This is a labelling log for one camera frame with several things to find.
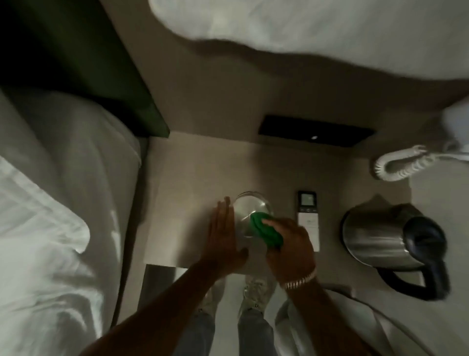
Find person's right hand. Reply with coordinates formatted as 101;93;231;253
262;217;317;285

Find person's left hand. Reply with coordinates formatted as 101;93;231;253
205;196;250;274

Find green cleaning cloth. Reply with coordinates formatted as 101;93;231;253
250;211;284;250

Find person's left forearm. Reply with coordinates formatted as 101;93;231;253
79;261;220;356

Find person's right forearm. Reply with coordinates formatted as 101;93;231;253
284;277;371;356

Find white remote control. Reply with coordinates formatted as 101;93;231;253
296;190;321;253

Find clear glass ashtray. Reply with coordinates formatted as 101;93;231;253
232;191;274;240

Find person's right white sneaker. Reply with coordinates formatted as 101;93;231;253
239;274;276;313

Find person's white sneaker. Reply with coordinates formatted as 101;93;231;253
199;277;226;313
239;274;276;313

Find person's left white sneaker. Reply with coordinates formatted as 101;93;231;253
199;277;226;313

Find person's blue jeans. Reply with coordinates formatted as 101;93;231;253
181;308;279;356

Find metallic nightstand front panel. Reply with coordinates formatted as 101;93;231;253
139;263;188;320

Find stainless steel electric kettle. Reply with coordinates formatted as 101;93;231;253
340;203;452;302

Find white crumpled sheet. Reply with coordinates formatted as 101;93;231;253
274;288;433;356

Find white bed linen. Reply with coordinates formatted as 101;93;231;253
0;87;143;356

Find white duvet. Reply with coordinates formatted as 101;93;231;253
148;0;469;80

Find dark green headboard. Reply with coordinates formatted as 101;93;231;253
0;0;171;139

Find metal link bracelet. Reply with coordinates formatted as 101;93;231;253
280;267;318;291

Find black wall switch panel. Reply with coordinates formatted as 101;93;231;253
258;114;377;149

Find white coiled phone cord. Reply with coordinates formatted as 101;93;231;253
373;145;469;182

